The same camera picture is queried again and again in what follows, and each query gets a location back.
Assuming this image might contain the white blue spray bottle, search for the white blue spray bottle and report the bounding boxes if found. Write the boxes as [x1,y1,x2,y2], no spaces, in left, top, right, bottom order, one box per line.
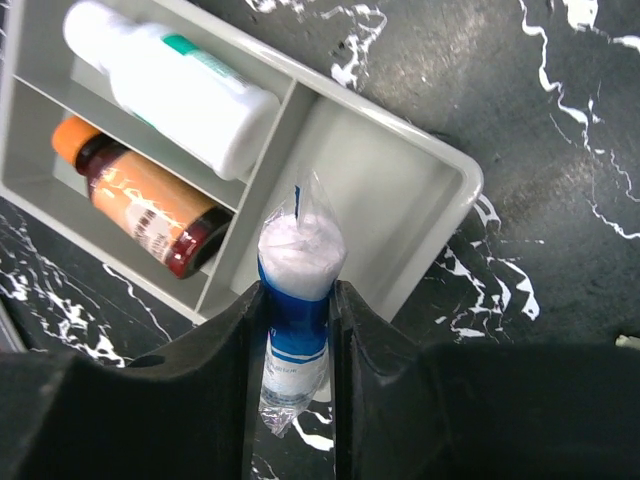
[257,170,347,437]

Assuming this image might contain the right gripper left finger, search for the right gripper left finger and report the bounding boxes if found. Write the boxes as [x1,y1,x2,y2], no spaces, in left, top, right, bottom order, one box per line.
[1,283,265,479]

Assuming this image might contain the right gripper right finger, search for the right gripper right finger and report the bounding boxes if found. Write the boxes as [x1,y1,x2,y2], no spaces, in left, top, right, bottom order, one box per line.
[329,282,639,479]

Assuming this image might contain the white green medicine bottle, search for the white green medicine bottle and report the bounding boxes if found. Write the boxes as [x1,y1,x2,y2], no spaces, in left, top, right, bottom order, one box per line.
[63,1,280,181]

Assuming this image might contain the grey divided plastic tray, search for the grey divided plastic tray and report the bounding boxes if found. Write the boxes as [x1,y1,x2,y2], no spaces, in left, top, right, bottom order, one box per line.
[1,1,483,323]

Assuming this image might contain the brown bottle orange cap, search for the brown bottle orange cap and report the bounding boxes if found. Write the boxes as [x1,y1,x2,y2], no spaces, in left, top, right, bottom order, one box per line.
[51,116,232,279]

